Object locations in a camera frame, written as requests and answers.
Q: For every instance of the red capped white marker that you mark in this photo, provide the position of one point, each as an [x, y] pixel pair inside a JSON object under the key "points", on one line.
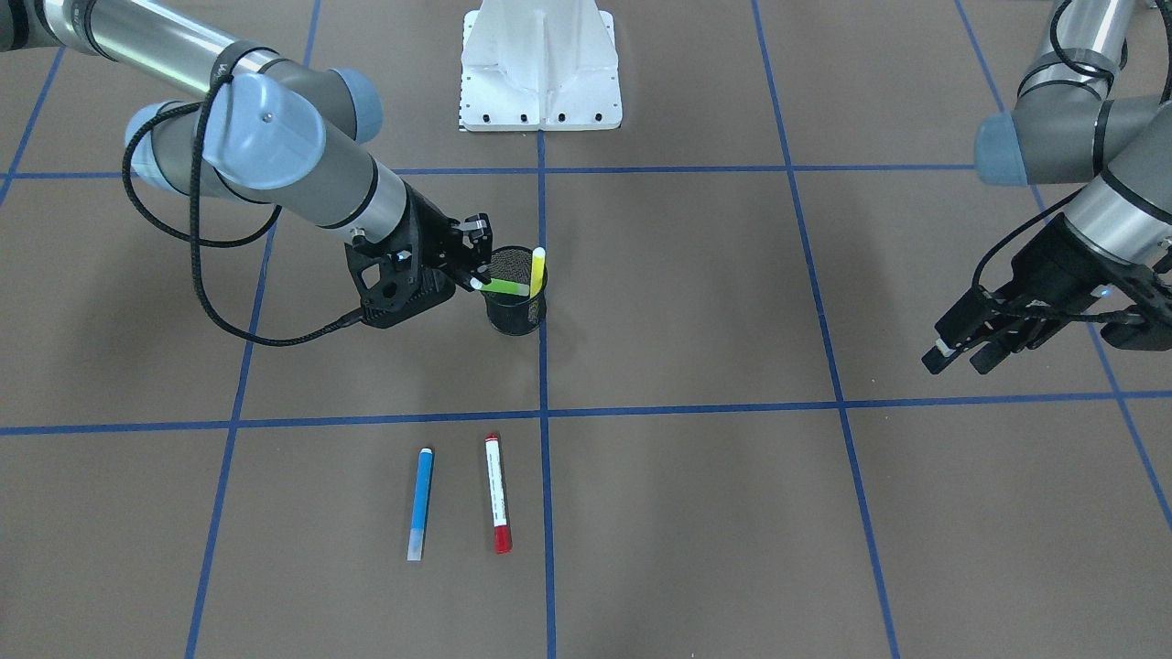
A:
{"points": [[503, 541]]}

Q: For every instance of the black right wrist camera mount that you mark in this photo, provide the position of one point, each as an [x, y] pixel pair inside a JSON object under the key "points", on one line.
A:
{"points": [[395, 286]]}

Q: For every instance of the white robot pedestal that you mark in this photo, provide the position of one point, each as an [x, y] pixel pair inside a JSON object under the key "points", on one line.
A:
{"points": [[539, 66]]}

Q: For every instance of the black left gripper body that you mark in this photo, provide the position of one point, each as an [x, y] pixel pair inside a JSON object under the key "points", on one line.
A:
{"points": [[1055, 268]]}

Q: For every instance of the black mesh pen holder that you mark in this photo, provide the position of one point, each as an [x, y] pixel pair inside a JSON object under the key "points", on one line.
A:
{"points": [[512, 315]]}

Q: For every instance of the blue marker pen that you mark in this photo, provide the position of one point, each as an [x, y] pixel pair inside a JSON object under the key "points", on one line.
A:
{"points": [[416, 539]]}

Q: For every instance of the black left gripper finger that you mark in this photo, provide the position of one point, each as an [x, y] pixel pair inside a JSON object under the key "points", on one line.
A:
{"points": [[1006, 336], [959, 329]]}

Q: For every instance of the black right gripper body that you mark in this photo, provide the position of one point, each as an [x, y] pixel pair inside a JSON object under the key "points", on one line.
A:
{"points": [[428, 234]]}

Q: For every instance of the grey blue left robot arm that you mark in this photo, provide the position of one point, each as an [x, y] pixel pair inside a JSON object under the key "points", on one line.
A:
{"points": [[1066, 128]]}

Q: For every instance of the yellow marker pen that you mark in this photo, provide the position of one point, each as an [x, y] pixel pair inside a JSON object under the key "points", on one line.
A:
{"points": [[537, 271]]}

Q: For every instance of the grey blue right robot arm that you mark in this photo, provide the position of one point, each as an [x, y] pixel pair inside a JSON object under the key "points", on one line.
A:
{"points": [[268, 131]]}

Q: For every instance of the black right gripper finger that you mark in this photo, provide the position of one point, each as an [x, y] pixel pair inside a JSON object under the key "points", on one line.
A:
{"points": [[470, 273], [477, 233]]}

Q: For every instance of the green marker pen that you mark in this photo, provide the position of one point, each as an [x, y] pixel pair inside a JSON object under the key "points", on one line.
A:
{"points": [[501, 287]]}

